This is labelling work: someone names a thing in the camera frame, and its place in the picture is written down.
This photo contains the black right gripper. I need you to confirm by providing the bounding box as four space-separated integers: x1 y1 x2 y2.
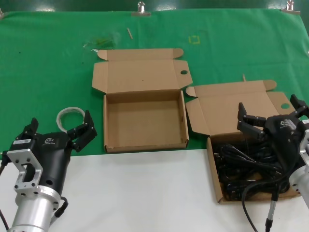
237 94 309 179

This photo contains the green table cloth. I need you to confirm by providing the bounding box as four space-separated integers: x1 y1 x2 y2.
0 8 309 161

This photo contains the clear tape roll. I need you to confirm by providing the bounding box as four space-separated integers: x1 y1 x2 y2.
56 106 86 132

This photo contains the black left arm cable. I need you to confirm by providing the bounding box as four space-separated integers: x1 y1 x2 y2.
54 196 70 224
0 150 11 232

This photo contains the clear plastic wrapper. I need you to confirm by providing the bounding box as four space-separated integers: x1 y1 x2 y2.
82 32 119 53

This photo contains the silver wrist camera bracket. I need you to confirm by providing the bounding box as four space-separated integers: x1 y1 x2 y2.
299 119 309 167
6 148 43 196

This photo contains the black cable with silver connector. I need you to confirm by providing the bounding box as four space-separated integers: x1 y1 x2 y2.
241 169 290 232

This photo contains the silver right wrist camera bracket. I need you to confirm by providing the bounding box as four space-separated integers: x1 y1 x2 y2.
299 119 309 167

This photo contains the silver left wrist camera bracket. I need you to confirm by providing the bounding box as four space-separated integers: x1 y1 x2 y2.
6 148 43 196

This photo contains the open cardboard box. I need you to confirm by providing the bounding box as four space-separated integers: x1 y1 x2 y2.
91 47 193 153
185 79 301 205

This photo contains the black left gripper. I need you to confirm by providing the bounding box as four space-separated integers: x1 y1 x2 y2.
12 110 98 194

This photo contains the pile of black power cables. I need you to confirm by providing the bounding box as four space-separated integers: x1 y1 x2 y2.
212 135 292 201

